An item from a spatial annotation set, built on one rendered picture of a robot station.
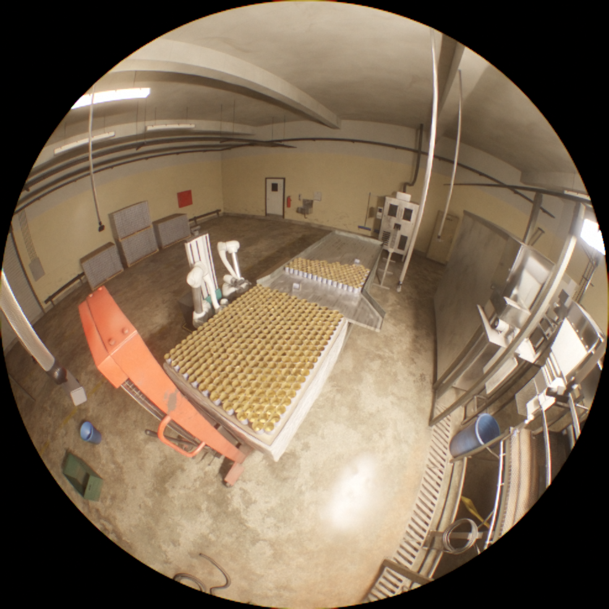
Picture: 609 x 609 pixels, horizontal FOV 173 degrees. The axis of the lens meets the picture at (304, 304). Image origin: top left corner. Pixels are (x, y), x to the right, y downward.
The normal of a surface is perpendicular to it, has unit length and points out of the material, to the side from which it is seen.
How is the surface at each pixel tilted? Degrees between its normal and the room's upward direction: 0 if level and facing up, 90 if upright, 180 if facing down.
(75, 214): 90
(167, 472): 0
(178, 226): 92
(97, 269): 92
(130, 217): 88
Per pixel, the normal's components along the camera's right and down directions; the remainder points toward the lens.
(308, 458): 0.05, -0.79
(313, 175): -0.46, 0.53
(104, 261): 0.85, 0.37
